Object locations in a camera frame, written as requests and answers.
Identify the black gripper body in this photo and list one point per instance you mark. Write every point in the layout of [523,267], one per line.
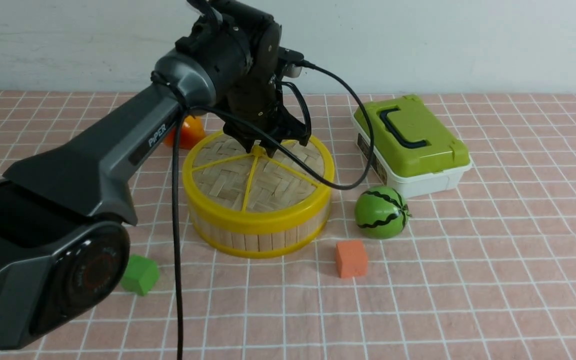
[257,98]

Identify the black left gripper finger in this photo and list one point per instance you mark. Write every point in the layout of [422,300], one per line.
[273,143]

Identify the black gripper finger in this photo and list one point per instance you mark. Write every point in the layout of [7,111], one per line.
[246,140]

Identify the yellow rimmed woven steamer lid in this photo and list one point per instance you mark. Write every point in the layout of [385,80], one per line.
[249,192]

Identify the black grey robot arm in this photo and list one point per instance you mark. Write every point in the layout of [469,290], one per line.
[63,244]

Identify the bamboo steamer basket yellow rims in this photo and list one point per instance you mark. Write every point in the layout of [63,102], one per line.
[262,235]

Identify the orange yellow toy pear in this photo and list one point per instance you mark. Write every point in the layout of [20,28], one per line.
[192,132]

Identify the green toy watermelon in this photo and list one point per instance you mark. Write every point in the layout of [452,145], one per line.
[381,213]

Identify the orange foam cube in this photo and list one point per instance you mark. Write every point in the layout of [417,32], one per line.
[351,259]

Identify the green white plastic storage box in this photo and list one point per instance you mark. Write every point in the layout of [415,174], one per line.
[414,153]

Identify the green foam cube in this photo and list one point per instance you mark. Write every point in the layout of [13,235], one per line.
[140,276]

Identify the pink checkered tablecloth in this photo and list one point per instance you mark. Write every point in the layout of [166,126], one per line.
[486,271]

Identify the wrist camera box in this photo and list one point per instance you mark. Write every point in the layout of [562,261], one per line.
[289,63]

